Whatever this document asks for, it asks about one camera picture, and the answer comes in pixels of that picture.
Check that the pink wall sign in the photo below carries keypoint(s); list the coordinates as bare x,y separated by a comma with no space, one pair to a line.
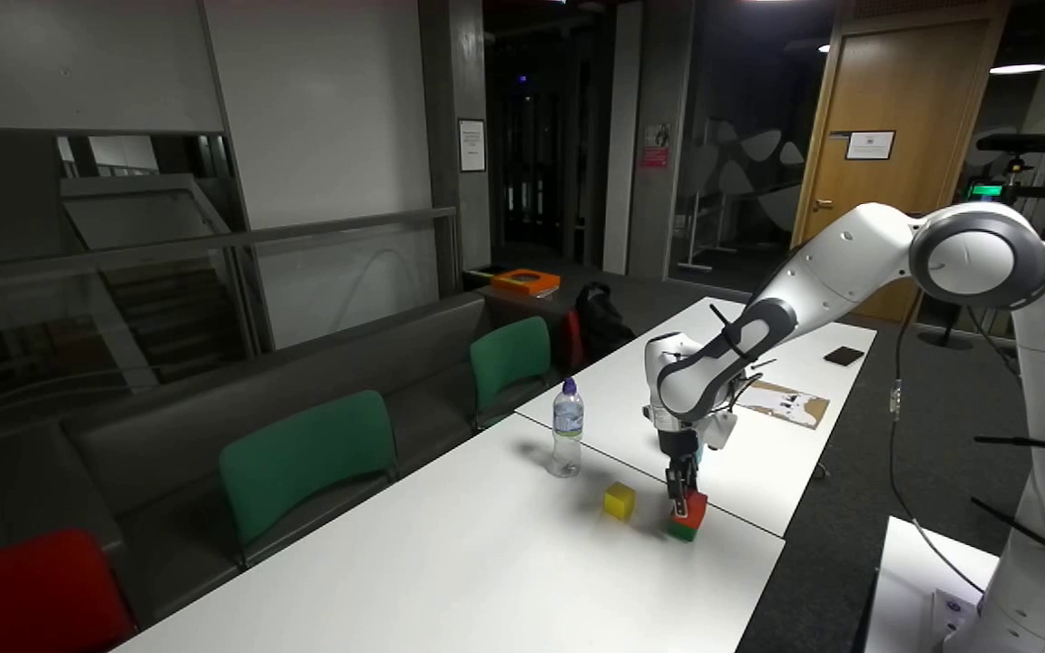
656,158

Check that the ceiling light strip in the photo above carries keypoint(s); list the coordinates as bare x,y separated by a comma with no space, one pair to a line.
1019,69

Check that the black stereo camera bar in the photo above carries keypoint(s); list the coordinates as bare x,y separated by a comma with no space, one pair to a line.
1020,141

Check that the wooden door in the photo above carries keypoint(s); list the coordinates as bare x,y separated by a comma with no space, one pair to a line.
899,83

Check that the red chair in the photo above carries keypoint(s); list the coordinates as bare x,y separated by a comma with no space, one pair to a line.
26,592
570,341

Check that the green chair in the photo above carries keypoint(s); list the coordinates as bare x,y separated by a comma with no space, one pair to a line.
307,466
510,364

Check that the grey wall ledge rail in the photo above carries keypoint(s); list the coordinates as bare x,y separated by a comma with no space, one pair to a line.
307,231

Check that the white door sign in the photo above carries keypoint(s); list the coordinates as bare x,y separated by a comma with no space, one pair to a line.
870,147

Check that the black backpack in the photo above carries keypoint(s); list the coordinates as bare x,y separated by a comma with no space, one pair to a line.
603,319

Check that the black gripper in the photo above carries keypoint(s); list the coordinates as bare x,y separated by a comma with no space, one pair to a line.
684,449

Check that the clear plastic water bottle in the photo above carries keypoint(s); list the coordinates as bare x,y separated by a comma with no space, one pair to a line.
569,424

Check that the grey sofa bench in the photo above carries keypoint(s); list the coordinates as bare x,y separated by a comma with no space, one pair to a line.
182,435

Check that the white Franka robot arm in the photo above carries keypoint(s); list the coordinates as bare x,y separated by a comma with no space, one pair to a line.
863,257

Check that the white wall notice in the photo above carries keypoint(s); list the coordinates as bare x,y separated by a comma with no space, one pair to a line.
474,147

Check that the black phone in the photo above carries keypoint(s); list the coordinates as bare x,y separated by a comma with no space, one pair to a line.
842,355

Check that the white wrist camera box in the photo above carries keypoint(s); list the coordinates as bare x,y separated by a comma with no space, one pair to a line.
723,429

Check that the red cube block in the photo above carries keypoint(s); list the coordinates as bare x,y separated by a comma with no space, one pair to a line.
694,507

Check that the small green lit screen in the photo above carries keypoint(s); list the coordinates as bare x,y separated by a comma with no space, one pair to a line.
984,188

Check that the orange box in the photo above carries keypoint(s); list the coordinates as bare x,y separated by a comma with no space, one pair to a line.
529,279

